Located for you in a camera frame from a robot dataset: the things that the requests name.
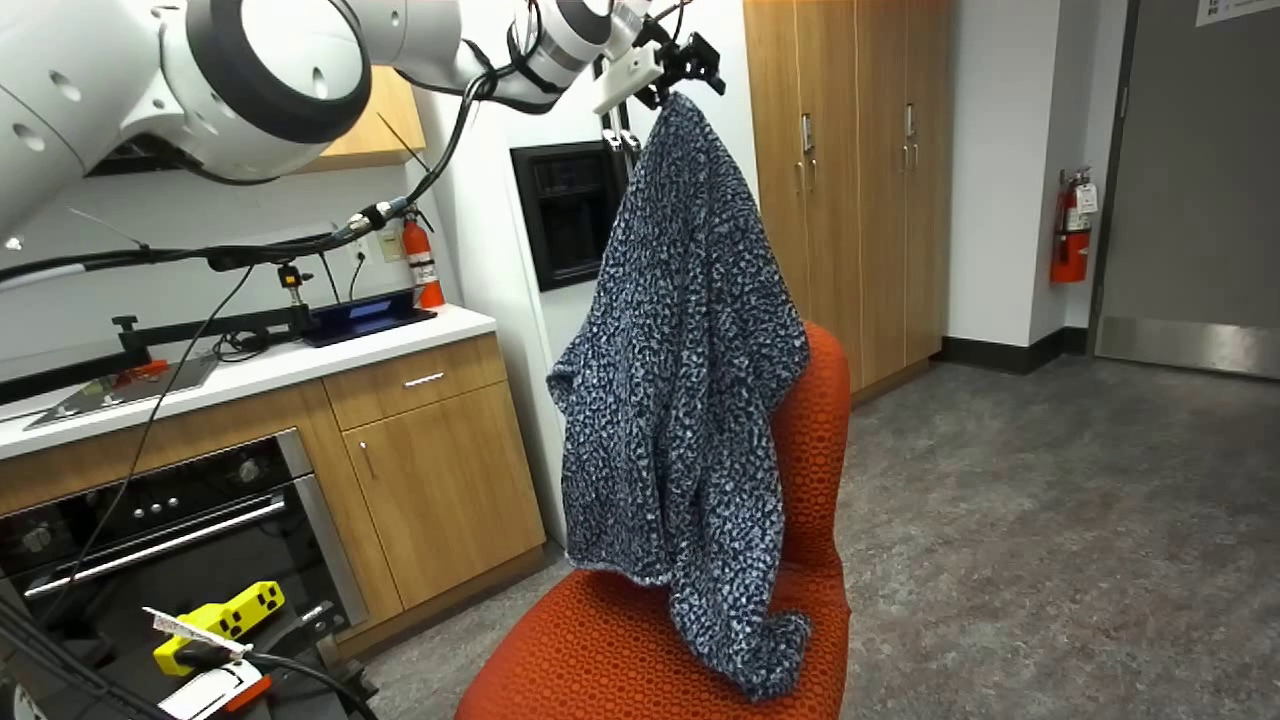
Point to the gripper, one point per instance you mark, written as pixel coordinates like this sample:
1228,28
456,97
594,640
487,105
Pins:
682,58

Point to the blue white knitted cloth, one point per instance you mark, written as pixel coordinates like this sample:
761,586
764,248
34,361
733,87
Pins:
680,380

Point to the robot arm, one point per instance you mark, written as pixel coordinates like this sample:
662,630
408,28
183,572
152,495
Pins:
250,70

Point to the orange fabric chair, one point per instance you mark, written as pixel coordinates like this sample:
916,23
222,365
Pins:
600,650

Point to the black dispenser panel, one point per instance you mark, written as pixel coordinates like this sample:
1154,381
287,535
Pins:
562,215

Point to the tall wooden cabinet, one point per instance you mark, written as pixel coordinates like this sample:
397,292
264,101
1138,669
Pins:
850,180

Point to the red fire extinguisher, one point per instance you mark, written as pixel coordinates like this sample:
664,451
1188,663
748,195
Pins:
421,262
1070,235

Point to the dark blue flat device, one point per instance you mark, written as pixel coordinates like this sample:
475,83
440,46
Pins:
365,317

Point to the wooden drawer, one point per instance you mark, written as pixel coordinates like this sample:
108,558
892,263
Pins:
400,395

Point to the wooden cabinet door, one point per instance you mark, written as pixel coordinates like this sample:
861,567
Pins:
450,500

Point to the grey door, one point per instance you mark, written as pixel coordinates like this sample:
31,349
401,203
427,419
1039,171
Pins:
1190,180

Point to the white paper sign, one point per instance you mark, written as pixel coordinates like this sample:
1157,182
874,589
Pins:
1235,9

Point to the glass cooktop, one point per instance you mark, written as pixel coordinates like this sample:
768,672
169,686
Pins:
130,388

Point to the yellow power strip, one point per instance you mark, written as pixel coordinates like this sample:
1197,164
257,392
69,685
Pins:
225,617

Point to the black oven door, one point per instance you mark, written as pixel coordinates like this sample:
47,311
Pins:
120,540

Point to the white orange tool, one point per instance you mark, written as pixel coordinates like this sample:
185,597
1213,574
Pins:
215,690

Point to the wooden wall cabinet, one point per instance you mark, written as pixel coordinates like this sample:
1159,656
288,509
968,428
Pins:
372,125

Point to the camera on mount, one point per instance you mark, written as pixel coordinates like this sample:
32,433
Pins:
200,330

